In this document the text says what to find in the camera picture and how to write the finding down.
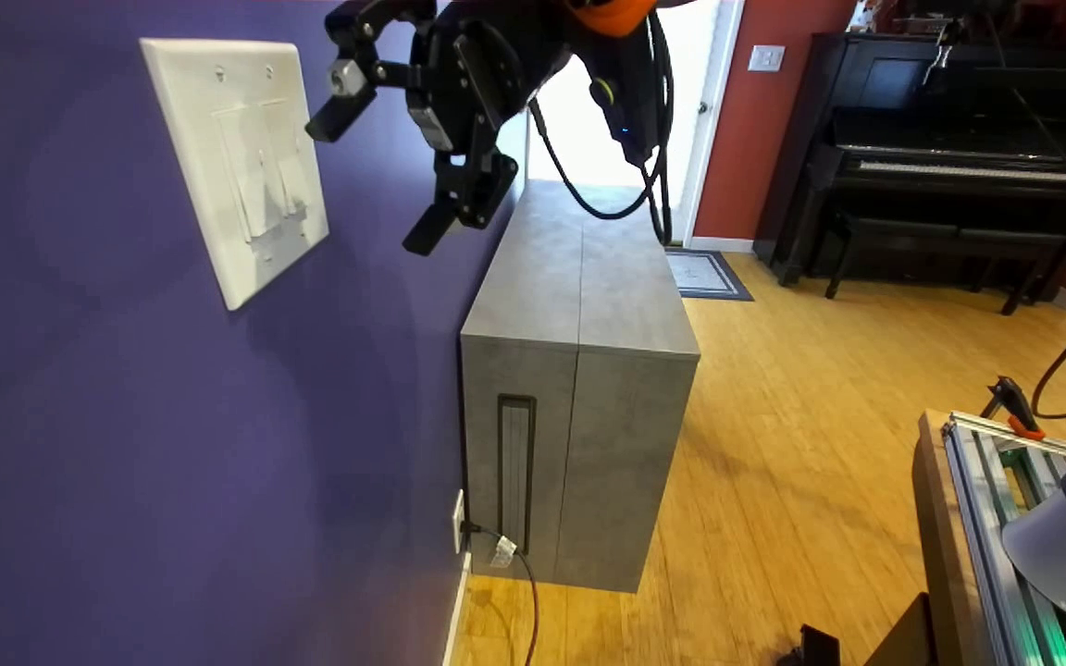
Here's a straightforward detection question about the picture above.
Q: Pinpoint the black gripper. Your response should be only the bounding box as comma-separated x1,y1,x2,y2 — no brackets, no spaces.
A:
304,0,565,259

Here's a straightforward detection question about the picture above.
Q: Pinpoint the white light switch plate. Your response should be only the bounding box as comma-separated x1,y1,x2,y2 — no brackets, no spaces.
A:
138,32,333,315

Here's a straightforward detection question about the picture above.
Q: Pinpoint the grey door mat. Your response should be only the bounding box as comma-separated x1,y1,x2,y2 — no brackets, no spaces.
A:
660,243,756,308

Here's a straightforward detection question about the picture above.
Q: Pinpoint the grey concrete-look cabinet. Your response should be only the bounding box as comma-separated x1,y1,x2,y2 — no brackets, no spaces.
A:
455,179,705,597

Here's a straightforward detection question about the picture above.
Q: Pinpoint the small white plug adapter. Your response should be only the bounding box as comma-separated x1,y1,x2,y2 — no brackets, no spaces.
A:
485,534,523,575

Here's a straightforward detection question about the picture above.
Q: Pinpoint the black upright piano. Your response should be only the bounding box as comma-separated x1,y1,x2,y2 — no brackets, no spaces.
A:
756,31,1066,310

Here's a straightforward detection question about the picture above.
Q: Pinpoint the white baseboard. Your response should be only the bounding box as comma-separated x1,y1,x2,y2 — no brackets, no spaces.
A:
438,547,479,666

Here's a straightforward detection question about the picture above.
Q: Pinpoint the black piano bench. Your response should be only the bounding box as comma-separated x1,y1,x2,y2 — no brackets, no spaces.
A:
822,208,1066,320

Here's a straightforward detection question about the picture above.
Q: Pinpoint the orange and black clamp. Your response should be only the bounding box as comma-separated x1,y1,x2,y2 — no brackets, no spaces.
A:
979,369,1048,442

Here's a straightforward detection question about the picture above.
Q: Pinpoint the small black floor object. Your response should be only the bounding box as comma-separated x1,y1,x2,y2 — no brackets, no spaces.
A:
775,622,845,666

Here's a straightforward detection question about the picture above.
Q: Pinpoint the small white wall switch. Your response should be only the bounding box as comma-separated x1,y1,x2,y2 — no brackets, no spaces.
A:
745,40,787,79

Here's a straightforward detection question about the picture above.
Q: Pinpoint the white wall outlet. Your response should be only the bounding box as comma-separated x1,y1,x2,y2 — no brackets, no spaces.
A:
448,486,469,555

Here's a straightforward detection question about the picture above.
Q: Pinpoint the black power cable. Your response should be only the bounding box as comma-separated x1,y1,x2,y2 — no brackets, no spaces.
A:
462,522,545,666

